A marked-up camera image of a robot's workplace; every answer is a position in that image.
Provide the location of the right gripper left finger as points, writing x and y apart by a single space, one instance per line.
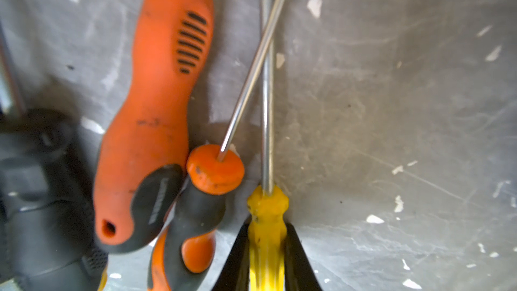
235 273

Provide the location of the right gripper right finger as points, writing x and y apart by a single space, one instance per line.
299 275

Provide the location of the orange black grip screwdriver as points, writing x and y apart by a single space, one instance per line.
185 249

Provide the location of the yellow handle screwdriver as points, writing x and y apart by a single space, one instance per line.
267 204

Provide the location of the orange handle screwdriver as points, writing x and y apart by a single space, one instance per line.
143 154

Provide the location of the black yellow screwdriver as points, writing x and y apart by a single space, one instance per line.
49 224

